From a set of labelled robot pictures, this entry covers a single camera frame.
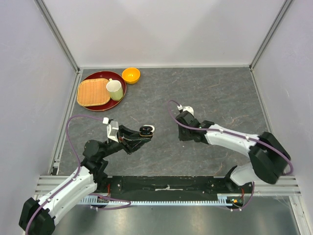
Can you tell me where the pale green cup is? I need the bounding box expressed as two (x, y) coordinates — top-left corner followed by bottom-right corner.
(106, 78), (124, 101)

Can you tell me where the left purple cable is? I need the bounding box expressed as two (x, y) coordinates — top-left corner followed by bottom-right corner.
(25, 115), (110, 235)

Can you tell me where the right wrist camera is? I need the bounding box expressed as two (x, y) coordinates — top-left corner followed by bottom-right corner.
(177, 105), (194, 117)

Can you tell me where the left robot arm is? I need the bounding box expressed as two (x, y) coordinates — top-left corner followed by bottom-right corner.
(19, 121), (155, 235)

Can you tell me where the slotted cable duct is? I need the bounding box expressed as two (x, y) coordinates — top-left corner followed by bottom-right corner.
(78, 191), (244, 208)

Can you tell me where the woven bamboo mat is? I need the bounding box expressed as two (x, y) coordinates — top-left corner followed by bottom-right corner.
(77, 78), (111, 107)

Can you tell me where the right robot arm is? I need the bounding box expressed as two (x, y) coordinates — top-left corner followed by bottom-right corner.
(175, 111), (291, 193)

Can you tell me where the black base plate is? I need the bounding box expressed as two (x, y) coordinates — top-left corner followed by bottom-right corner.
(97, 176), (252, 194)

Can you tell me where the red round tray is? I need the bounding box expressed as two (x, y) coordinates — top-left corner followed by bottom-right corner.
(83, 71), (127, 112)

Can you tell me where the black earbud charging case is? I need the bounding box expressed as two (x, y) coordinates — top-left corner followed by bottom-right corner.
(139, 125), (155, 137)

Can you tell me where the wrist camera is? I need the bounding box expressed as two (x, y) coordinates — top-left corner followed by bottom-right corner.
(107, 119), (119, 142)
(177, 105), (194, 117)

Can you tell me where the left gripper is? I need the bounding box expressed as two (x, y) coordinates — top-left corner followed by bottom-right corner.
(100, 124), (151, 159)

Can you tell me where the orange bowl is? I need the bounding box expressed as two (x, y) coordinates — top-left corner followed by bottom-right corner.
(122, 68), (141, 84)

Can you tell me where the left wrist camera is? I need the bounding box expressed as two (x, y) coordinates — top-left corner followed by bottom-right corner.
(107, 119), (119, 142)

